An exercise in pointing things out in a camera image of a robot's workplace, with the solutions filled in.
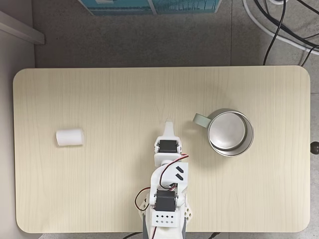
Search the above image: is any grey-green steel mug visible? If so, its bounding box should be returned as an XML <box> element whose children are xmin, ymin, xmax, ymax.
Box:
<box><xmin>192</xmin><ymin>107</ymin><xmax>255</xmax><ymax>158</ymax></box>

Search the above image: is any blue printed box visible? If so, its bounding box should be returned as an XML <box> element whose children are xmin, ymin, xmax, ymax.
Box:
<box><xmin>78</xmin><ymin>0</ymin><xmax>223</xmax><ymax>16</ymax></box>

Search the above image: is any white furniture ledge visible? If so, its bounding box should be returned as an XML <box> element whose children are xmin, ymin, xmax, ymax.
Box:
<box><xmin>0</xmin><ymin>9</ymin><xmax>46</xmax><ymax>46</ymax></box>

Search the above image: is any red black servo wire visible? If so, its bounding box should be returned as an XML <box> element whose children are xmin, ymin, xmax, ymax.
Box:
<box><xmin>135</xmin><ymin>187</ymin><xmax>151</xmax><ymax>213</ymax></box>
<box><xmin>159</xmin><ymin>153</ymin><xmax>190</xmax><ymax>188</ymax></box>

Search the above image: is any black power cable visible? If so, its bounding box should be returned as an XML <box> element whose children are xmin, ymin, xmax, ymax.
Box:
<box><xmin>121</xmin><ymin>232</ymin><xmax>144</xmax><ymax>239</ymax></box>

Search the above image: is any thick white cable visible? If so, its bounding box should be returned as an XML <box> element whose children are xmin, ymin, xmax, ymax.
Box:
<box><xmin>242</xmin><ymin>0</ymin><xmax>319</xmax><ymax>55</ymax></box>

